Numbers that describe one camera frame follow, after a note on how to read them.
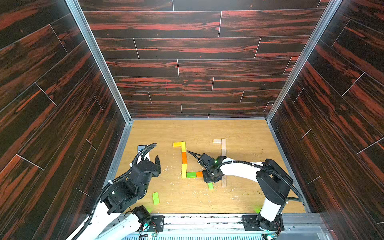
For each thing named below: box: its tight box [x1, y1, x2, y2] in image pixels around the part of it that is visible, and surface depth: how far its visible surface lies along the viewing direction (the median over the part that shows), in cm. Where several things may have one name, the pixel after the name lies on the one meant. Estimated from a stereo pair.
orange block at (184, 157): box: [181, 152, 188, 164], surface depth 99 cm
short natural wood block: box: [213, 139, 222, 144], surface depth 109 cm
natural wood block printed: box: [221, 174, 227, 188], surface depth 88 cm
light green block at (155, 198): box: [152, 191, 160, 205], surface depth 83 cm
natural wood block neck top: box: [221, 138, 227, 156], surface depth 104 cm
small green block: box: [186, 172, 197, 179], surface depth 90 cm
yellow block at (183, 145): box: [181, 141, 186, 153], surface depth 105 cm
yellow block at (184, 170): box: [181, 163, 187, 178], surface depth 93 cm
